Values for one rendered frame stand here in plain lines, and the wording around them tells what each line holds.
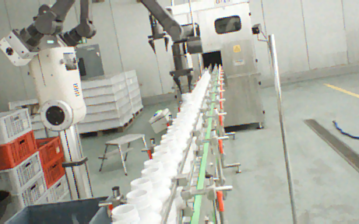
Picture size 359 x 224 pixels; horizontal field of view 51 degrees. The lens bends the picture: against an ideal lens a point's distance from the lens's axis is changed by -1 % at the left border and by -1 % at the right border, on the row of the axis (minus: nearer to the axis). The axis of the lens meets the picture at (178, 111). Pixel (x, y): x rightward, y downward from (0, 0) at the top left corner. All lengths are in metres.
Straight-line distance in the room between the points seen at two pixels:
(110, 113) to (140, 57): 4.12
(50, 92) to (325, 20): 10.46
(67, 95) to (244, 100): 4.39
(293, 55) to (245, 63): 5.78
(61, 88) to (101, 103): 6.06
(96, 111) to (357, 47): 7.67
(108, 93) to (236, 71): 2.98
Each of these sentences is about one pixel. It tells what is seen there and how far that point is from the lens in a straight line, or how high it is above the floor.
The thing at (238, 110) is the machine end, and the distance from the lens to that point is 5.99.
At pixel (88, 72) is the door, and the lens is 12.11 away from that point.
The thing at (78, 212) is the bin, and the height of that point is 0.90.
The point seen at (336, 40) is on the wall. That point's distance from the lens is 11.87.
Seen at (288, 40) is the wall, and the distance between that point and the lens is 11.58.
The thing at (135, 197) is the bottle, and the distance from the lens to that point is 0.60.
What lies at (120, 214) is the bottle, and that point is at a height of 1.17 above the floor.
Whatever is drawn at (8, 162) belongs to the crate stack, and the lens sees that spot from 3.53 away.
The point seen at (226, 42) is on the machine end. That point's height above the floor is 1.42.
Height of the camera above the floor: 1.37
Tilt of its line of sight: 9 degrees down
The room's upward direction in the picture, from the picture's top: 10 degrees counter-clockwise
